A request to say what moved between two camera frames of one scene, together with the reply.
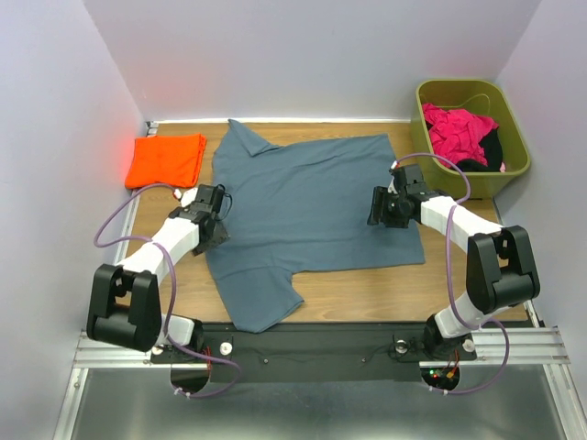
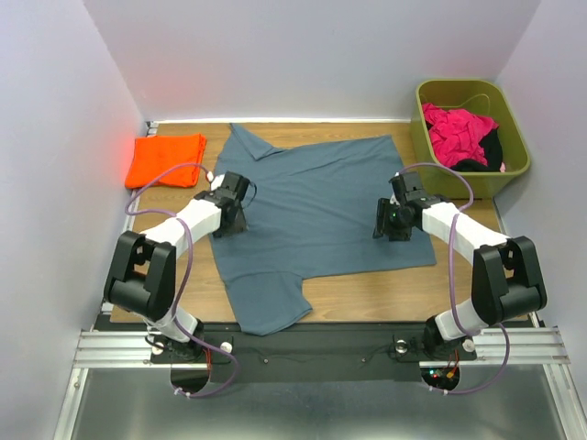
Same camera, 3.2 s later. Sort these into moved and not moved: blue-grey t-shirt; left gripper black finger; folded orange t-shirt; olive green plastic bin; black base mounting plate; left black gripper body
Moved: left black gripper body; left gripper black finger
Not moved: black base mounting plate; olive green plastic bin; folded orange t-shirt; blue-grey t-shirt
